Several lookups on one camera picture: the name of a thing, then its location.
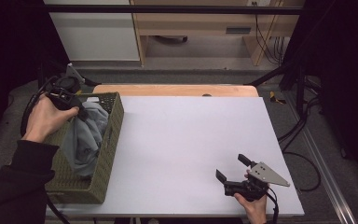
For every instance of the person's right hand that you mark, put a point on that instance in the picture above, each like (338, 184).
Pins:
(256, 210)

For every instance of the grey cloth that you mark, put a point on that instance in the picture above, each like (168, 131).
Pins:
(84, 146)

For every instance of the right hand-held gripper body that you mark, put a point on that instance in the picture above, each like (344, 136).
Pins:
(251, 188)

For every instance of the black stand legs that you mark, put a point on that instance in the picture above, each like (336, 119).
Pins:
(299, 84)

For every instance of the white wall socket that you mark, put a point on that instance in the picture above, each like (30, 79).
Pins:
(261, 2)

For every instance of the green woven basket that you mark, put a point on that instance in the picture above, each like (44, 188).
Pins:
(105, 161)

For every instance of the yellow and black tool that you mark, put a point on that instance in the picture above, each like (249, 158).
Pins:
(275, 98)

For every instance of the white cabinet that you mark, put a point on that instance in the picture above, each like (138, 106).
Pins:
(94, 34)

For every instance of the aluminium floor rail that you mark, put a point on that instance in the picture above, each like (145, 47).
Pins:
(329, 174)

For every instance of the person's left hand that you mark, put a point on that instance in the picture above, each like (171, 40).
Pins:
(45, 119)

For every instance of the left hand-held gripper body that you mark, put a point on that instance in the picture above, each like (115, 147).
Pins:
(64, 90)

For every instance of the black horizontal bar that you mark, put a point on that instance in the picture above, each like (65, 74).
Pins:
(167, 9)

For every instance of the wooden desk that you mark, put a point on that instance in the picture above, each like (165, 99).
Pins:
(195, 23)

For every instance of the small white item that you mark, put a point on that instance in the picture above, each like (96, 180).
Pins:
(92, 99)

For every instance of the black curtain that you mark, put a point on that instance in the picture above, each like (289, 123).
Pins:
(345, 62)
(9, 46)

